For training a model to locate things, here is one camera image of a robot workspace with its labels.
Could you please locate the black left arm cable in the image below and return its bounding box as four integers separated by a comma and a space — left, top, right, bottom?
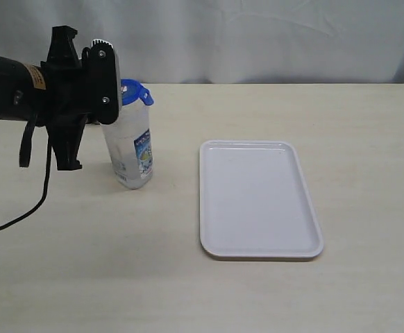
0, 114, 52, 237

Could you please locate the blue container lid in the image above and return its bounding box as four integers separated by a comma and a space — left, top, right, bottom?
121, 79, 154, 106

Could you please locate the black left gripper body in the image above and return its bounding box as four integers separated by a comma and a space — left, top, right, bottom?
40, 26, 95, 133

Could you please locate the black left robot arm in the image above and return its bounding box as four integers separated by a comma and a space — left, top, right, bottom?
0, 26, 91, 171

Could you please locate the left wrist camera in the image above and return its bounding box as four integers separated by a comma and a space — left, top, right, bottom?
83, 39, 122, 125

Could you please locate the white rectangular tray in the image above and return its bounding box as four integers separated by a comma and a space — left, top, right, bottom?
199, 139, 324, 261

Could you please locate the clear plastic container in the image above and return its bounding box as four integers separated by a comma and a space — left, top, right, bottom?
101, 100, 153, 189

